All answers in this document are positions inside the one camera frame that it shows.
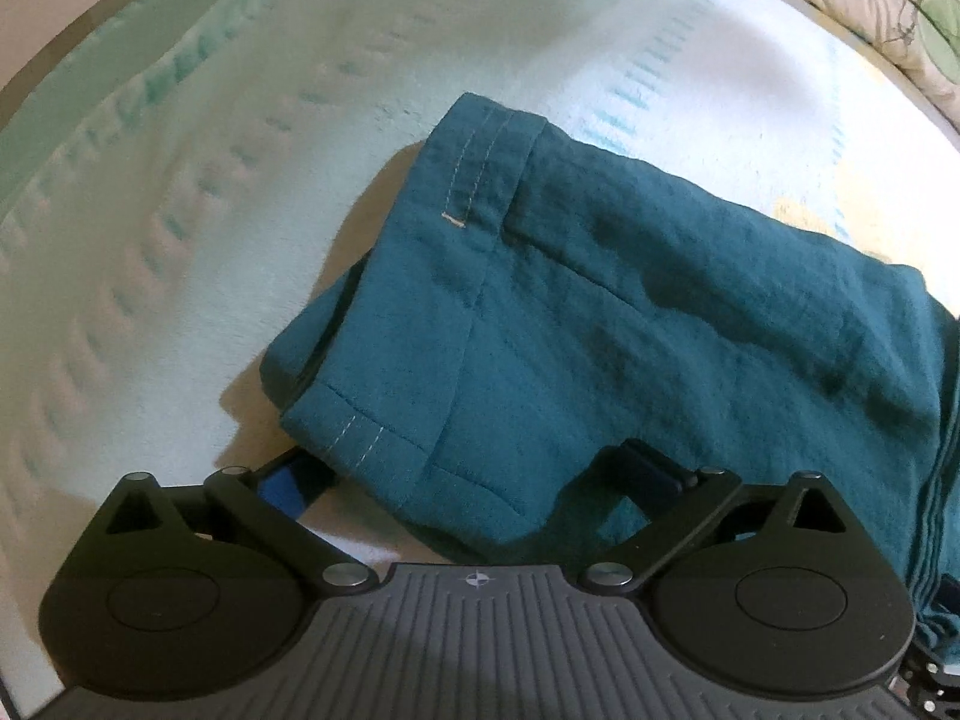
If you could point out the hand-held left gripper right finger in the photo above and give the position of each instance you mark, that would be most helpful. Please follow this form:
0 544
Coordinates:
649 476

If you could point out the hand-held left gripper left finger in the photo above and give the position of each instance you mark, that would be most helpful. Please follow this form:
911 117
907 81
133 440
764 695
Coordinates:
281 491

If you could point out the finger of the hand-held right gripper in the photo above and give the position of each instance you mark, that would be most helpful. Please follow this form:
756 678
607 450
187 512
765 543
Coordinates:
937 690

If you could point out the teal pants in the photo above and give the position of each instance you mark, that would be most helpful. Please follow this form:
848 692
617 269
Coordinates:
600 300

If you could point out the pastel floral bed sheet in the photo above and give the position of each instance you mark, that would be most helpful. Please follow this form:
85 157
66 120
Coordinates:
225 240

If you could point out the leaf print pillow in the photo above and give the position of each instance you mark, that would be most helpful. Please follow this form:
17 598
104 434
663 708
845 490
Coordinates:
885 0

